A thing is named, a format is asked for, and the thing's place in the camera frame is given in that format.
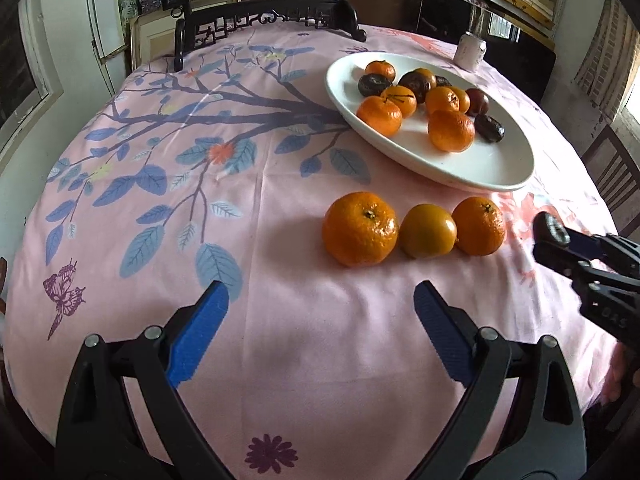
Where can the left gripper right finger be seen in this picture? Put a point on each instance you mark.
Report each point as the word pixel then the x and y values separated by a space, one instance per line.
pixel 518 418

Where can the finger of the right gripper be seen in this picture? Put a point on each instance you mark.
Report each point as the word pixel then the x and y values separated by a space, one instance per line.
pixel 561 249

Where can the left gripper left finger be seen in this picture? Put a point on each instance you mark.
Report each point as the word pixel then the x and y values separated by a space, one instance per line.
pixel 98 437

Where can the large dark water chestnut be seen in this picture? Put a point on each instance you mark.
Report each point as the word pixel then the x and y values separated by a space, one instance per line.
pixel 372 84

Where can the small orange mandarin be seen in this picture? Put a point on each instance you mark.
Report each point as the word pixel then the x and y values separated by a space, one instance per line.
pixel 428 75

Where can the yellowish orange fruit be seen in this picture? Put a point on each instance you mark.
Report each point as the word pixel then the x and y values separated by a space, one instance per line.
pixel 427 231
pixel 481 226

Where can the dark wooden chair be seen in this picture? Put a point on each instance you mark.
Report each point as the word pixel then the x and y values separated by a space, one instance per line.
pixel 615 172

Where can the large orange mandarin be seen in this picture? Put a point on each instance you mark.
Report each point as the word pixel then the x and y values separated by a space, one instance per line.
pixel 359 229
pixel 451 132

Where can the dark red passion fruit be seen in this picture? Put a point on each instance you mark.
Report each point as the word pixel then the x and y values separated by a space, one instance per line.
pixel 479 102

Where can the orange mandarin on plate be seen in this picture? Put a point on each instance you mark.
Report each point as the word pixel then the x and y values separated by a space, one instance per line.
pixel 441 99

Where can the white drink can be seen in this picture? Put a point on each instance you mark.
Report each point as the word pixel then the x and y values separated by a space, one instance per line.
pixel 470 52

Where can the pink printed tablecloth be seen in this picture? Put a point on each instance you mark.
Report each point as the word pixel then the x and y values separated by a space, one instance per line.
pixel 224 172

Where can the black carved screen stand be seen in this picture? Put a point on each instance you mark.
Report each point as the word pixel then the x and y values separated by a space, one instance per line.
pixel 199 28

